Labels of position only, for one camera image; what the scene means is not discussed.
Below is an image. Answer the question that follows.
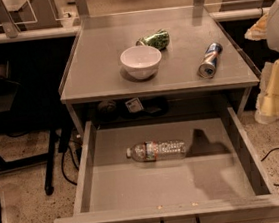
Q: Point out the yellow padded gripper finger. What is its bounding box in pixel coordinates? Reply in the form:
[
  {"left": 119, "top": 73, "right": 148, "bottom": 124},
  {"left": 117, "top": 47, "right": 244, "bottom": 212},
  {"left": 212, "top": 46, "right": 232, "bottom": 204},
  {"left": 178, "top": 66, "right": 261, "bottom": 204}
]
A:
[
  {"left": 245, "top": 13, "right": 268, "bottom": 41},
  {"left": 255, "top": 59, "right": 279, "bottom": 125}
]

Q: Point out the clear plastic water bottle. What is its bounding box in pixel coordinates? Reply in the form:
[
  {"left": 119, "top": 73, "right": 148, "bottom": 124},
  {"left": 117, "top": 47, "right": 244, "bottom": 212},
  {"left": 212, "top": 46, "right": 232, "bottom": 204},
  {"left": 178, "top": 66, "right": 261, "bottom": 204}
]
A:
[{"left": 126, "top": 139, "right": 187, "bottom": 163}]

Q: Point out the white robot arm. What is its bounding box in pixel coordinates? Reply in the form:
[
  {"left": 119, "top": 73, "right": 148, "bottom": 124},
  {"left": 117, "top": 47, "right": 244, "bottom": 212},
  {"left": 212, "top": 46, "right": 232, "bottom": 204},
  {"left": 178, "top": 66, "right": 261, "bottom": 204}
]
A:
[{"left": 245, "top": 0, "right": 279, "bottom": 124}]

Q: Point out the grey metal counter cabinet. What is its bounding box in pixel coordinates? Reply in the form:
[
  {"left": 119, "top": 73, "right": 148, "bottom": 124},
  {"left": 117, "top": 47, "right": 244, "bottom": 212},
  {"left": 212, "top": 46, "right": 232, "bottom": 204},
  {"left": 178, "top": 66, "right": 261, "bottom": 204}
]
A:
[{"left": 50, "top": 0, "right": 267, "bottom": 140}]

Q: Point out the grey open top drawer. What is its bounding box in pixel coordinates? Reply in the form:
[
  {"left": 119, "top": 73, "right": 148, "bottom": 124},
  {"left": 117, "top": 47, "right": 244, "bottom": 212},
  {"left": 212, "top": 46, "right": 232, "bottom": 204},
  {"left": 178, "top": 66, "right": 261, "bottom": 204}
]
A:
[{"left": 54, "top": 107, "right": 279, "bottom": 223}]

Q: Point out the dark round object under counter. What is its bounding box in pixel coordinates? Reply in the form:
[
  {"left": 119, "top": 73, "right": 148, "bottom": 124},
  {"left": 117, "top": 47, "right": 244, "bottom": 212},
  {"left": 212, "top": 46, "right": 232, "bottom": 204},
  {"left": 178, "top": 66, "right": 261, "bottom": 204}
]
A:
[{"left": 97, "top": 100, "right": 117, "bottom": 119}]

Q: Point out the blue silver energy drink can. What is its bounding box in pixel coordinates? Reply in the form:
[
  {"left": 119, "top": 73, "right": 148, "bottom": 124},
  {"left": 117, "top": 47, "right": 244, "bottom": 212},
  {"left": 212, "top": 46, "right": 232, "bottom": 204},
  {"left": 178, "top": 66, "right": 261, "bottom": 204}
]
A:
[{"left": 197, "top": 42, "right": 223, "bottom": 78}]

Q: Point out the green crumpled snack bag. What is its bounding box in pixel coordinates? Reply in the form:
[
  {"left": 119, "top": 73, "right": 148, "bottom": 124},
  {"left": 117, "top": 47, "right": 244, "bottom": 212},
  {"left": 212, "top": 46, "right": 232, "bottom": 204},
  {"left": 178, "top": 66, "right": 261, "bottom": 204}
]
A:
[{"left": 136, "top": 29, "right": 170, "bottom": 51}]

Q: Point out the white ceramic bowl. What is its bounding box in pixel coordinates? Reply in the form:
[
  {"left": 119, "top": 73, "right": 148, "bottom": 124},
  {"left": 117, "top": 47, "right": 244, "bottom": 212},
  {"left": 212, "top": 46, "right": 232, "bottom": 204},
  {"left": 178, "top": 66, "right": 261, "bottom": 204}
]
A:
[{"left": 120, "top": 45, "right": 162, "bottom": 80}]

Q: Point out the small white tag box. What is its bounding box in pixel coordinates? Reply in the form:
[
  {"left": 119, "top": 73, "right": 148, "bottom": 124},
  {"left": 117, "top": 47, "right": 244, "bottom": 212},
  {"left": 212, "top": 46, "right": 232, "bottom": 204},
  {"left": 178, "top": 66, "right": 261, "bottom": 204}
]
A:
[{"left": 125, "top": 98, "right": 143, "bottom": 113}]

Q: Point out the black floor cable left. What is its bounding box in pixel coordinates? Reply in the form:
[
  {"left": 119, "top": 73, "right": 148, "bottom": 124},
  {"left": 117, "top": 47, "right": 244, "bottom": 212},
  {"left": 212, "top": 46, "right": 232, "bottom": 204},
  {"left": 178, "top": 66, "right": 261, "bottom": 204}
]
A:
[{"left": 57, "top": 136, "right": 86, "bottom": 188}]

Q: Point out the black table leg frame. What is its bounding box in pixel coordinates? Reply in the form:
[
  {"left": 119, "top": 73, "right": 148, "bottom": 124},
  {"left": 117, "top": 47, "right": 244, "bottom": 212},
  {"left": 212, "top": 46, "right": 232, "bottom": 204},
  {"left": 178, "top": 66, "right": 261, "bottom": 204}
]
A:
[{"left": 0, "top": 129, "right": 76, "bottom": 195}]

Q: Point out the white horizontal rail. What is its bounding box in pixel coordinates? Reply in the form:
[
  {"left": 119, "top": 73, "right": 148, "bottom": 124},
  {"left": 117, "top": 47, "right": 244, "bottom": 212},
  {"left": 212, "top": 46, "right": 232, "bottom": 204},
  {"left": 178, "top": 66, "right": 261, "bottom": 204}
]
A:
[{"left": 0, "top": 2, "right": 273, "bottom": 49}]

